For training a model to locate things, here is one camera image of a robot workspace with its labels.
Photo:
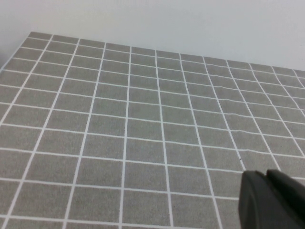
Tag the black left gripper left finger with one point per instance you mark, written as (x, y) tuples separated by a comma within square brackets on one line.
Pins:
[(257, 205)]

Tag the grey white-grid tablecloth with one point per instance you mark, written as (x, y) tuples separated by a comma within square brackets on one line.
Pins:
[(143, 119)]

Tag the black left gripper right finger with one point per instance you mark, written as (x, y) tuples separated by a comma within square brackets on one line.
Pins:
[(290, 190)]

